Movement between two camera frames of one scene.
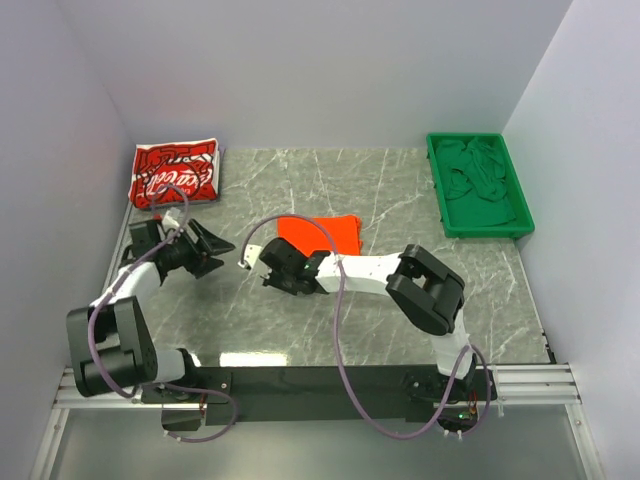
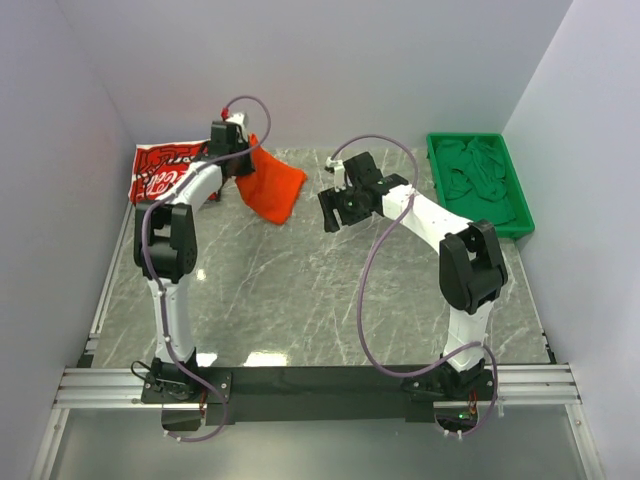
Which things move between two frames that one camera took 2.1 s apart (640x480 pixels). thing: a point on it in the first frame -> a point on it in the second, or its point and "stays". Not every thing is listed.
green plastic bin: (478, 186) stays
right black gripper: (270, 267) -> (333, 209)
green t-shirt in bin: (474, 183) stays
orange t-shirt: (338, 234) -> (274, 187)
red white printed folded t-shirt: (191, 164) stays
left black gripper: (197, 250) -> (240, 163)
